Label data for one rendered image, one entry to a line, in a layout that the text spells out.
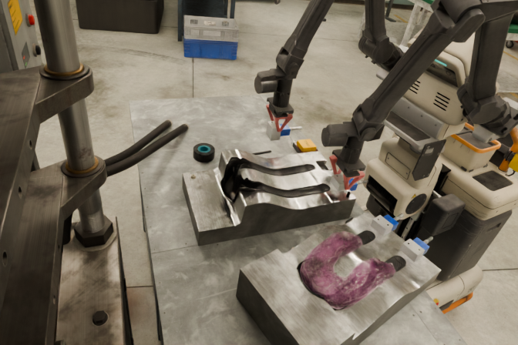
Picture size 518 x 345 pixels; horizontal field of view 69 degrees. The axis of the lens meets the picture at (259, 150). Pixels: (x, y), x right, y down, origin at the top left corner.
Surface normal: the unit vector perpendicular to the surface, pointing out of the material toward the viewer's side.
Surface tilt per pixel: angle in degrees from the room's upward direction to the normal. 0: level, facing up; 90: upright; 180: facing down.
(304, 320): 0
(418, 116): 90
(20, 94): 0
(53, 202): 0
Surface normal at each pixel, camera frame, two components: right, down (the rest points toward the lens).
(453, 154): -0.88, 0.21
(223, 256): 0.12, -0.81
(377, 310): -0.11, -0.71
